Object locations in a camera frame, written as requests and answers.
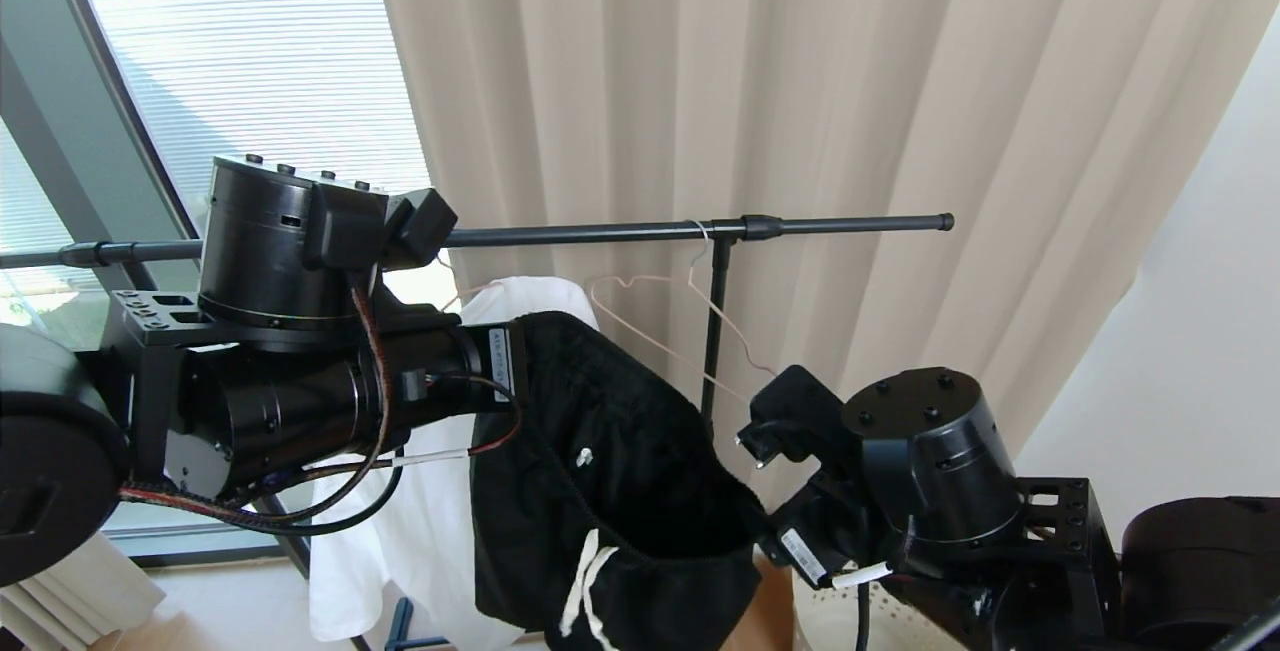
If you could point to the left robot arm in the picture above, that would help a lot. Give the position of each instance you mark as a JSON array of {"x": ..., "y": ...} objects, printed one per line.
[{"x": 260, "y": 261}]

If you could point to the window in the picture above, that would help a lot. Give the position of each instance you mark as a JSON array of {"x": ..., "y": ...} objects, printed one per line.
[{"x": 250, "y": 51}]

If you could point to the black clothes rack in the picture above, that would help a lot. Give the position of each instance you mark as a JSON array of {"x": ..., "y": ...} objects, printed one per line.
[{"x": 620, "y": 229}]

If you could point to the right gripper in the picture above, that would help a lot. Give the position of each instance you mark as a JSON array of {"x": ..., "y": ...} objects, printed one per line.
[{"x": 830, "y": 531}]

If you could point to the white printed t-shirt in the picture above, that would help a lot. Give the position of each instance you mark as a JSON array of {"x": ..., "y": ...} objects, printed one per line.
[{"x": 400, "y": 531}]

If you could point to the pink clothes hanger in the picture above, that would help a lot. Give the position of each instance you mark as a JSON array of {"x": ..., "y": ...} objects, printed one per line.
[
  {"x": 462, "y": 296},
  {"x": 690, "y": 301}
]

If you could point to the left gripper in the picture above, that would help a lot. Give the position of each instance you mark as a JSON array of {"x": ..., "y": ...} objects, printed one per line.
[{"x": 470, "y": 366}]

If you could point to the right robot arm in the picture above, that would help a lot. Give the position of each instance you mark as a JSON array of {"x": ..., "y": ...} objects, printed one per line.
[{"x": 940, "y": 451}]

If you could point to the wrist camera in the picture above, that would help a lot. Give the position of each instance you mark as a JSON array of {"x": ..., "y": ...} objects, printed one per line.
[
  {"x": 380, "y": 221},
  {"x": 795, "y": 411}
]

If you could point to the beige curtain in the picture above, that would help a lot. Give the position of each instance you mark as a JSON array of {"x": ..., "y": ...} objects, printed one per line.
[
  {"x": 800, "y": 81},
  {"x": 70, "y": 601}
]

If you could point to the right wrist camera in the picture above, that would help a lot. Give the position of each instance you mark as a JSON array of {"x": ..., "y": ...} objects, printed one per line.
[{"x": 795, "y": 411}]

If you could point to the white laundry basket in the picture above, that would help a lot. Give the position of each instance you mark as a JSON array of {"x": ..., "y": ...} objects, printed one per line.
[{"x": 900, "y": 626}]

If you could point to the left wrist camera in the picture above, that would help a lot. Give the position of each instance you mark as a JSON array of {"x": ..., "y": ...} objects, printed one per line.
[{"x": 380, "y": 221}]

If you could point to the black garment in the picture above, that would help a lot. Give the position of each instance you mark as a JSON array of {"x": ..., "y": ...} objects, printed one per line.
[{"x": 620, "y": 471}]

